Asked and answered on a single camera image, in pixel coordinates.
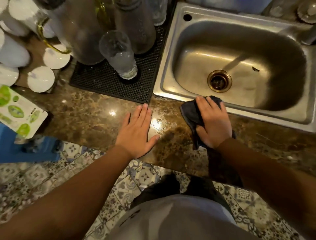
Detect person's left hand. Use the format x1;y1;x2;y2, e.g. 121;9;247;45
115;103;161;160

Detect person's right hand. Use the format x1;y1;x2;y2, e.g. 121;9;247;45
195;96;233;149

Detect dark blue cleaning cloth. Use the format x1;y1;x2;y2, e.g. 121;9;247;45
180;95;243;188

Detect person's right forearm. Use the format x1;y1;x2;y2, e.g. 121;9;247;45
217;137;316;238

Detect person's left forearm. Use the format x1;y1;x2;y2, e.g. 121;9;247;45
0;145;132;240

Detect brass sink drain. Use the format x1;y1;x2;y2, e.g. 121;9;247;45
207;69;233;93

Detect black rubber bar mat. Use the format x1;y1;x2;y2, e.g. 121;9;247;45
69;23;171;104

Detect black trousers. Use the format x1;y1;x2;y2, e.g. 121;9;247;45
129;173;235;219

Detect clear drinking glass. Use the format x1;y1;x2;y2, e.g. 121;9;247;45
99;30;138;80

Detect stainless steel sink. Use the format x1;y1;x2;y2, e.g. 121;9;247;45
153;2;316;134

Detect white shirt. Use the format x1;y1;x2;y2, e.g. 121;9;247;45
106;194;263;240

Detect tall dark glass jar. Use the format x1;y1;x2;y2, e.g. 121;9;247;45
114;0;157;55

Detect large glass pitcher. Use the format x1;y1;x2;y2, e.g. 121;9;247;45
34;0;110;66

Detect blue plastic stool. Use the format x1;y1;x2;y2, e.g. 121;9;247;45
0;122;61;164

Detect clear ribbed glass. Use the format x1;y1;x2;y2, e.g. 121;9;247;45
150;0;169;27

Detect white pouch with green print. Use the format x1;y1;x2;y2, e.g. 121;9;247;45
0;85;48;139

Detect brown cardboard tray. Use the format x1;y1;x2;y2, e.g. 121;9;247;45
14;34;63;92

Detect small clear glass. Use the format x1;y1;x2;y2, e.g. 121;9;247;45
269;0;285;18

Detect group of white cup stacks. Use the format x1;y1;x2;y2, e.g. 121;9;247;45
0;0;71;93

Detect wide clear glass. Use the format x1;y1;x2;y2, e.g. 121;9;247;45
297;0;316;25

